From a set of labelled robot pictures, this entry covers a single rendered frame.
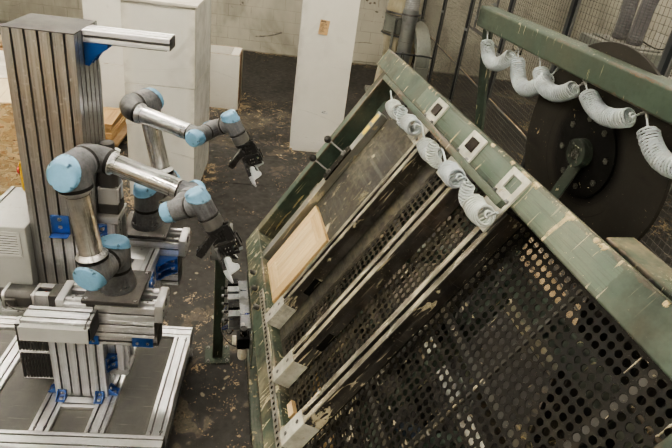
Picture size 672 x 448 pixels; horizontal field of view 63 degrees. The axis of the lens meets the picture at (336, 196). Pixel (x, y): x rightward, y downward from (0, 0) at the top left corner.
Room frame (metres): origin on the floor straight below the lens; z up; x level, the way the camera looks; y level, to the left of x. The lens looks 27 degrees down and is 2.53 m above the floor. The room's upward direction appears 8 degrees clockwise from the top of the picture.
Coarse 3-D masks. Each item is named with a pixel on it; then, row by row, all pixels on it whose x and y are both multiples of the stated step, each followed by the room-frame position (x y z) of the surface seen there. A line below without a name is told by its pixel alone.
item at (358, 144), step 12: (384, 120) 2.47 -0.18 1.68; (372, 132) 2.46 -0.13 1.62; (360, 144) 2.45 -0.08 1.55; (348, 156) 2.44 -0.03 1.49; (336, 168) 2.42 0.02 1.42; (324, 180) 2.43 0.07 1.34; (312, 192) 2.43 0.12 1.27; (324, 192) 2.41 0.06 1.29; (312, 204) 2.40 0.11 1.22; (300, 216) 2.38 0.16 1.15; (288, 228) 2.37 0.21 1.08; (276, 240) 2.36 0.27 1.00; (264, 252) 2.36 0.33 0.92
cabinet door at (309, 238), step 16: (304, 224) 2.31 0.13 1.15; (320, 224) 2.19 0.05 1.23; (288, 240) 2.31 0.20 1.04; (304, 240) 2.20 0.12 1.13; (320, 240) 2.09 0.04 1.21; (288, 256) 2.20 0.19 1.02; (304, 256) 2.09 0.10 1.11; (272, 272) 2.20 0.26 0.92; (288, 272) 2.10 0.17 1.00; (272, 288) 2.09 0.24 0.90
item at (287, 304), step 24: (432, 120) 1.96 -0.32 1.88; (408, 168) 1.95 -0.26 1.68; (384, 192) 1.93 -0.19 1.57; (360, 216) 1.91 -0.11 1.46; (336, 240) 1.91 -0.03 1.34; (312, 264) 1.91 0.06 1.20; (336, 264) 1.89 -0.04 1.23; (288, 288) 1.90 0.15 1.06; (312, 288) 1.87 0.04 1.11; (288, 312) 1.85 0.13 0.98
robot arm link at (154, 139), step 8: (144, 88) 2.46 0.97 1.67; (152, 88) 2.48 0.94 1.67; (144, 96) 2.39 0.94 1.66; (152, 96) 2.43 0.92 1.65; (160, 96) 2.47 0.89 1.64; (152, 104) 2.41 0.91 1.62; (160, 104) 2.46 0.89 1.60; (144, 128) 2.40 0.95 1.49; (152, 128) 2.40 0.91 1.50; (144, 136) 2.41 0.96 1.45; (152, 136) 2.40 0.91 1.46; (160, 136) 2.42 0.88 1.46; (152, 144) 2.39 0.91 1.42; (160, 144) 2.41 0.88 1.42; (152, 152) 2.39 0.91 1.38; (160, 152) 2.40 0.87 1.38; (152, 160) 2.39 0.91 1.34; (160, 160) 2.39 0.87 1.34; (160, 168) 2.39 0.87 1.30; (168, 168) 2.41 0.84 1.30; (176, 176) 2.44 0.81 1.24
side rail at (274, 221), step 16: (368, 96) 2.70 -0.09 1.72; (384, 96) 2.72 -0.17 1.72; (352, 112) 2.71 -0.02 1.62; (368, 112) 2.70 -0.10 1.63; (352, 128) 2.68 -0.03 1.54; (336, 144) 2.67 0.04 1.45; (320, 160) 2.65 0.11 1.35; (304, 176) 2.63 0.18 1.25; (320, 176) 2.65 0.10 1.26; (288, 192) 2.62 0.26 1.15; (304, 192) 2.63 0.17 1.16; (272, 208) 2.64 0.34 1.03; (288, 208) 2.61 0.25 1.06; (272, 224) 2.59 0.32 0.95
